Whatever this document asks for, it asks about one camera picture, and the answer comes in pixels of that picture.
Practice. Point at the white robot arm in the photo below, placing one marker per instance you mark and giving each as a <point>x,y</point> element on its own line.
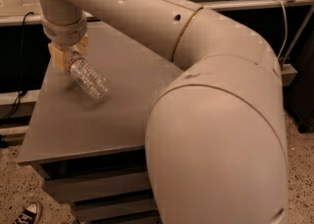
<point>216,146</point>

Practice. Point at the black and white sneaker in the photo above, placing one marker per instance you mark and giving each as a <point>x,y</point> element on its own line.
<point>30,215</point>

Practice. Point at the clear plastic water bottle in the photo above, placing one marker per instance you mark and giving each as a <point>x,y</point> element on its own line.
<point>87,77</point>

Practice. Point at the grey drawer cabinet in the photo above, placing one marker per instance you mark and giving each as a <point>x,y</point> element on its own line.
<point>89,152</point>

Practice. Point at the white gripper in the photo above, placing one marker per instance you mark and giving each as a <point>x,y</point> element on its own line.
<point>65,32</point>

